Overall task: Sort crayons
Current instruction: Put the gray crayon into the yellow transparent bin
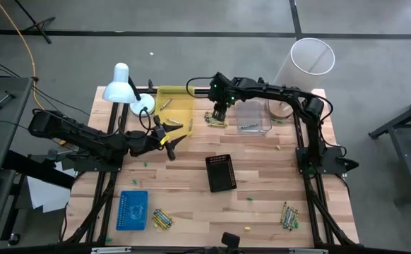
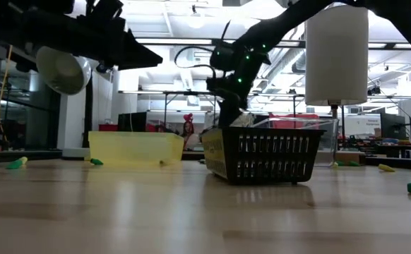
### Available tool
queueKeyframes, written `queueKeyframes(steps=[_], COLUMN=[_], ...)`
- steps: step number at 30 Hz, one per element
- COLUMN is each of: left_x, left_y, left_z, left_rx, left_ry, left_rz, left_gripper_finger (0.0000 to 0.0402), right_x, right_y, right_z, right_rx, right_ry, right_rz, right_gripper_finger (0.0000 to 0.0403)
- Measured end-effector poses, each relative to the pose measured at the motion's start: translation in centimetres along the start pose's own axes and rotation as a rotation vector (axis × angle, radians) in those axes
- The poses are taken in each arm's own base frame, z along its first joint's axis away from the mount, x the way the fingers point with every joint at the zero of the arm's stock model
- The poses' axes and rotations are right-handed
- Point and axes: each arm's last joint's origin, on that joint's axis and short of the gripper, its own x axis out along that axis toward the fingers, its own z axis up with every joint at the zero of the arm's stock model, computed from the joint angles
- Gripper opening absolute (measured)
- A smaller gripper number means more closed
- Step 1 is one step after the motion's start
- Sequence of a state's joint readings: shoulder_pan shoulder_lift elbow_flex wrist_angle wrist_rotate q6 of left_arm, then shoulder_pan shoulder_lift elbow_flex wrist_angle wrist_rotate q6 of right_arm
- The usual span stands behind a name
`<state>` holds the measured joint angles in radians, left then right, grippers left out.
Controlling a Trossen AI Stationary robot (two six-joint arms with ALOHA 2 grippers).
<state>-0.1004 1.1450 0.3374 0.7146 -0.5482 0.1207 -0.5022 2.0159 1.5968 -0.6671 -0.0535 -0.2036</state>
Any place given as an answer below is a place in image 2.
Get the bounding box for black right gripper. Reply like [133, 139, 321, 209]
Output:
[205, 41, 273, 128]

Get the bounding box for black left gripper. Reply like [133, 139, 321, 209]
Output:
[67, 0, 164, 71]

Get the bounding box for black plastic basket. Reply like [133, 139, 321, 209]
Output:
[200, 126, 326, 186]

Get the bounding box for yellow plastic bin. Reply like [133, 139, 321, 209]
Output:
[88, 131, 185, 167]

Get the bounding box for white patterned bag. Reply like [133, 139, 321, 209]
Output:
[232, 112, 256, 128]

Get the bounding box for black metal rack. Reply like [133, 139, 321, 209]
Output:
[162, 90, 305, 125]

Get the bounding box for person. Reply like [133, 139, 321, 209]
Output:
[182, 121, 195, 147]

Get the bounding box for red panel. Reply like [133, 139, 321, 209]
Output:
[268, 112, 319, 130]

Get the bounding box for white pendant ceiling lamp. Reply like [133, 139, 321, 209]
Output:
[186, 4, 207, 30]

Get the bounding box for white desk lamp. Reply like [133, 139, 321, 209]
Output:
[35, 45, 93, 159]

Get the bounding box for clear plastic container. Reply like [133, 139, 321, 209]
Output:
[253, 117, 340, 167]

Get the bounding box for white cylinder shade lamp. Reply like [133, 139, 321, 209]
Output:
[304, 5, 369, 167]

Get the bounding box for white cabinet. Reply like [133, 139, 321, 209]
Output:
[345, 114, 381, 135]

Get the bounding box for black table back rail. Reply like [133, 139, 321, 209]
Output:
[182, 150, 203, 160]

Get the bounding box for black left frame rails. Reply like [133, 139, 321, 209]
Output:
[0, 150, 64, 162]

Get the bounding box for black frame rails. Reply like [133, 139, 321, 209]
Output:
[364, 155, 411, 171]
[0, 150, 64, 162]

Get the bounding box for black right frame rails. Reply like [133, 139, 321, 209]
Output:
[364, 155, 411, 171]

